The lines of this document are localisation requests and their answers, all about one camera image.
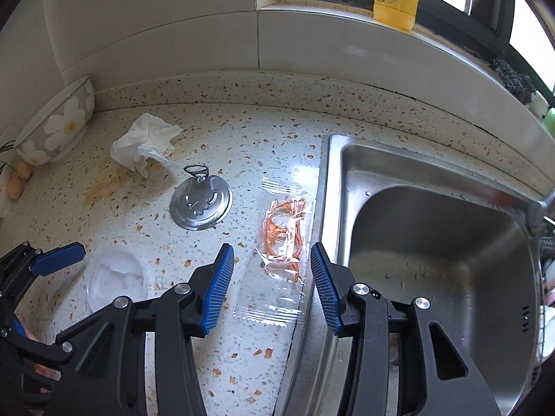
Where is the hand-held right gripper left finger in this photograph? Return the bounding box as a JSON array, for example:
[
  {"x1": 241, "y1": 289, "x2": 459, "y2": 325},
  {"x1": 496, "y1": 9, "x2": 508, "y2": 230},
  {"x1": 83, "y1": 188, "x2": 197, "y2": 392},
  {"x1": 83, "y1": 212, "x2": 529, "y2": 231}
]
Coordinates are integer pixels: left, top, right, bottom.
[{"x1": 43, "y1": 243, "x2": 236, "y2": 416}]

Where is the dark scouring pad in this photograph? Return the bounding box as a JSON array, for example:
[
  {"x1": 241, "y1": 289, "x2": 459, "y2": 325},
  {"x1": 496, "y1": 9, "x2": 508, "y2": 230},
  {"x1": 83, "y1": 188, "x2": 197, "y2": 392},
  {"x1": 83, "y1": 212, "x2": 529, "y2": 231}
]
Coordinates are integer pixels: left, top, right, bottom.
[{"x1": 492, "y1": 58, "x2": 538, "y2": 105}]

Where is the dark-framed window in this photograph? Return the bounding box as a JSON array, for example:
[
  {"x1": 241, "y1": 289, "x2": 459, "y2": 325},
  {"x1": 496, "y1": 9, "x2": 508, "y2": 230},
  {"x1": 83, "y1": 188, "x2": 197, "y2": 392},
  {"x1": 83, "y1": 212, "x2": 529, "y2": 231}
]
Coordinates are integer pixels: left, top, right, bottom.
[{"x1": 277, "y1": 0, "x2": 555, "y2": 96}]

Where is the metal faucet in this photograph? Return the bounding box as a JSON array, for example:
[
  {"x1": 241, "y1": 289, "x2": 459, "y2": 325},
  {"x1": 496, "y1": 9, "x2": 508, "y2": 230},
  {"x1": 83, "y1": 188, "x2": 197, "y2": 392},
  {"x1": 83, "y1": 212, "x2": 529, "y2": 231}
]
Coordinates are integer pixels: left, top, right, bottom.
[{"x1": 524, "y1": 186, "x2": 555, "y2": 235}]

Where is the stainless steel sink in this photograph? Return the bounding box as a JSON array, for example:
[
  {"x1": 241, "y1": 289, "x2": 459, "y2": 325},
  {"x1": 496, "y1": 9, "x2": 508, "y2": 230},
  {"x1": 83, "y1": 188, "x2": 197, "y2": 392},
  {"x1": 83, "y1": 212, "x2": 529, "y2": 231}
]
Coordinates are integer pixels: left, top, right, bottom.
[{"x1": 277, "y1": 133, "x2": 555, "y2": 416}]

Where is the clear plastic lid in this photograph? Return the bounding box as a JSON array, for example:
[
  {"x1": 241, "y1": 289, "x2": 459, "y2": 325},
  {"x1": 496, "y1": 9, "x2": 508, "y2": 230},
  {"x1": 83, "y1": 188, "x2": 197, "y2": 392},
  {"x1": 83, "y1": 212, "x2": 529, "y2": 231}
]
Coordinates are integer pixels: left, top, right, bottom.
[{"x1": 84, "y1": 247, "x2": 146, "y2": 313}]

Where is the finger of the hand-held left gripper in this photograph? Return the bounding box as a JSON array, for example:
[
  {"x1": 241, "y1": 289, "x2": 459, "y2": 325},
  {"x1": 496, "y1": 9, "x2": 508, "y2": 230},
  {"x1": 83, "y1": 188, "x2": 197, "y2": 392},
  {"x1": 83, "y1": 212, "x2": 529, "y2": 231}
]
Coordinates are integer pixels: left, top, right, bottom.
[
  {"x1": 0, "y1": 316, "x2": 75, "y2": 367},
  {"x1": 0, "y1": 243, "x2": 86, "y2": 313}
]

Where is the metal pull-tab can lid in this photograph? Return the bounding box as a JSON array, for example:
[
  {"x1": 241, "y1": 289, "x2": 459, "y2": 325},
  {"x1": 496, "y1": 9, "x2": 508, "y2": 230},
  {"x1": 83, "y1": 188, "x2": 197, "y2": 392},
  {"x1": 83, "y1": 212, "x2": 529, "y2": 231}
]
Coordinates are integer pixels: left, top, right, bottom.
[{"x1": 169, "y1": 164, "x2": 232, "y2": 230}]

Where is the crumpled white tissue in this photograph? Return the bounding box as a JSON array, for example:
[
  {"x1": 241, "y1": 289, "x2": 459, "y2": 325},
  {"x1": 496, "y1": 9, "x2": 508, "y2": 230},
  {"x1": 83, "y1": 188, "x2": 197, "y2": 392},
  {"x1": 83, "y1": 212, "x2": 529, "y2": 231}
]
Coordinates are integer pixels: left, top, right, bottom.
[{"x1": 110, "y1": 113, "x2": 183, "y2": 178}]

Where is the person's left hand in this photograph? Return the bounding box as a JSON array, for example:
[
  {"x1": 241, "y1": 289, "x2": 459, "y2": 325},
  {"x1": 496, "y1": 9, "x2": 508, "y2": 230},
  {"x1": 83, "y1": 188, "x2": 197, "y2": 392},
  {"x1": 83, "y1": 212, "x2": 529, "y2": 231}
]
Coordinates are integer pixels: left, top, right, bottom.
[{"x1": 25, "y1": 328, "x2": 59, "y2": 384}]

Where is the green onion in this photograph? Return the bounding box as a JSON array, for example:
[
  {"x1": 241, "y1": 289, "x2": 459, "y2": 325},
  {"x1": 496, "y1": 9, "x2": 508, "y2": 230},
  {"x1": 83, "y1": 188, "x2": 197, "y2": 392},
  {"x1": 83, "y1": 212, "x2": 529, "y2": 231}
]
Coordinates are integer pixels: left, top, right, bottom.
[{"x1": 0, "y1": 139, "x2": 16, "y2": 174}]

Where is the grey flower-print bowl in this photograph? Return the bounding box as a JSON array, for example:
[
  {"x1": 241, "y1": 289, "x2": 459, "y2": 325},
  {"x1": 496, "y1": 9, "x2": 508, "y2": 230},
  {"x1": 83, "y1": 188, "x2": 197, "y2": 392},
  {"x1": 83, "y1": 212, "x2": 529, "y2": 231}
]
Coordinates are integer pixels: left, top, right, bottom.
[{"x1": 15, "y1": 75, "x2": 96, "y2": 166}]

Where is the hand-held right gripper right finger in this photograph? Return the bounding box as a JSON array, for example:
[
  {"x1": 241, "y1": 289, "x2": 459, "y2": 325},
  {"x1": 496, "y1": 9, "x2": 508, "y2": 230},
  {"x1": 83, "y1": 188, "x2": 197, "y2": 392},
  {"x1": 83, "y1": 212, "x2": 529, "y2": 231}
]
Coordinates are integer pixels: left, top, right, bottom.
[{"x1": 310, "y1": 242, "x2": 504, "y2": 416}]

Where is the clear wrapper with orange print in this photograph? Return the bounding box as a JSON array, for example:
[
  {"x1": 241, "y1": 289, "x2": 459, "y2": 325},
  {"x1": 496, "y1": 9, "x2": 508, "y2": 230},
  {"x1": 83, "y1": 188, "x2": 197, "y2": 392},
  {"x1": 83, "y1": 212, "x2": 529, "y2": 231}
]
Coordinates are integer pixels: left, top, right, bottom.
[{"x1": 232, "y1": 175, "x2": 319, "y2": 326}]

